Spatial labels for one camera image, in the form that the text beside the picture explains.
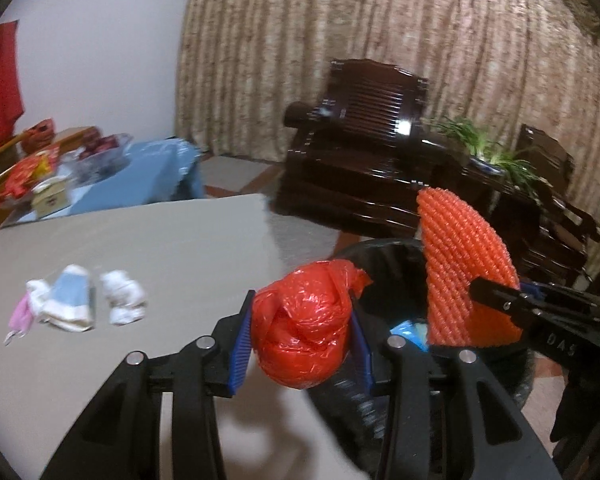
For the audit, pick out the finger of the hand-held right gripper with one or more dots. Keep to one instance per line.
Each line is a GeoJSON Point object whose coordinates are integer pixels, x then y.
{"type": "Point", "coordinates": [555, 296]}
{"type": "Point", "coordinates": [500, 302]}

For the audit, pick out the light blue packet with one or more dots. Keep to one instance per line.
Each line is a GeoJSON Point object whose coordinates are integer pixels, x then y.
{"type": "Point", "coordinates": [72, 290]}

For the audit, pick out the blue scalloped tablecloth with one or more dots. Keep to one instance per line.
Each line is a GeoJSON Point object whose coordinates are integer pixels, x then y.
{"type": "Point", "coordinates": [145, 175]}

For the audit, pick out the cream tissue box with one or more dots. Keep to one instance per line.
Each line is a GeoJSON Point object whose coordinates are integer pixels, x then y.
{"type": "Point", "coordinates": [50, 200]}

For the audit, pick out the red plastic bag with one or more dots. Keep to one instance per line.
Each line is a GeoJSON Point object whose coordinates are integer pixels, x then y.
{"type": "Point", "coordinates": [300, 320]}

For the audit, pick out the dark wooden slatted armchair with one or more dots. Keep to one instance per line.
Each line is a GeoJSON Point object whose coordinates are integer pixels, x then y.
{"type": "Point", "coordinates": [340, 185]}

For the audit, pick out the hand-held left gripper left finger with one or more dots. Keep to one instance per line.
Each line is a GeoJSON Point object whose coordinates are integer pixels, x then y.
{"type": "Point", "coordinates": [240, 347]}

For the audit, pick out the blue plastic bag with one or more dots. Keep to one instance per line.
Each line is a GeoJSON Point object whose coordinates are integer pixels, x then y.
{"type": "Point", "coordinates": [410, 332]}

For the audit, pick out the grey table cover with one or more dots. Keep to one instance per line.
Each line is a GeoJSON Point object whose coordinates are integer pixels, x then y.
{"type": "Point", "coordinates": [155, 250]}

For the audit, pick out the orange foam fruit net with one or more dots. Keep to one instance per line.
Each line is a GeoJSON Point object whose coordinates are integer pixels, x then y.
{"type": "Point", "coordinates": [455, 270]}

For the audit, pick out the crumpled white tissue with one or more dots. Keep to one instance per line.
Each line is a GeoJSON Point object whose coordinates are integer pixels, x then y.
{"type": "Point", "coordinates": [122, 295]}

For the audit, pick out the glass fruit bowl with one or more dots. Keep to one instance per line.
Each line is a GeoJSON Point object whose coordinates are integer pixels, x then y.
{"type": "Point", "coordinates": [105, 162]}

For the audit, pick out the red gift bag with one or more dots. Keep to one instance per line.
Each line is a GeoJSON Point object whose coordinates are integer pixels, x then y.
{"type": "Point", "coordinates": [37, 135]}

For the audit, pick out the red apple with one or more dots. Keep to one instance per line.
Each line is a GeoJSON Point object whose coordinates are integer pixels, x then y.
{"type": "Point", "coordinates": [111, 142]}
{"type": "Point", "coordinates": [92, 147]}

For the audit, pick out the pink wrapper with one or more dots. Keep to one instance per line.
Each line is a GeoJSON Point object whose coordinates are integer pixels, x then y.
{"type": "Point", "coordinates": [20, 317]}

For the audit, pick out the beige patterned curtain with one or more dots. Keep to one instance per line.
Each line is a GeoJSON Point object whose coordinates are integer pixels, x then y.
{"type": "Point", "coordinates": [330, 35]}

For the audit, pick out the dark wooden side table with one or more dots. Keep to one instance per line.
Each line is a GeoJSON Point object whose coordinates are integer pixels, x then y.
{"type": "Point", "coordinates": [485, 185]}

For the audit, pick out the potted green plant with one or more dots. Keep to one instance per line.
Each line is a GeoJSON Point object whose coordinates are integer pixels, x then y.
{"type": "Point", "coordinates": [510, 165]}

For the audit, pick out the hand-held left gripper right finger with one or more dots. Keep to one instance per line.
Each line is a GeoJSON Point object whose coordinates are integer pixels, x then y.
{"type": "Point", "coordinates": [364, 360]}

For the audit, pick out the black-lined trash bin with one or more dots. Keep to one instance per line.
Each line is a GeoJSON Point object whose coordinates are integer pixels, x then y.
{"type": "Point", "coordinates": [395, 280]}

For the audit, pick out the red snack packet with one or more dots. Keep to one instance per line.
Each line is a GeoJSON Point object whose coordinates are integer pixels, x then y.
{"type": "Point", "coordinates": [17, 180]}

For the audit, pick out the small white tissue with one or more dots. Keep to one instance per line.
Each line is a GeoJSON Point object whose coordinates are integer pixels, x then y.
{"type": "Point", "coordinates": [37, 297]}

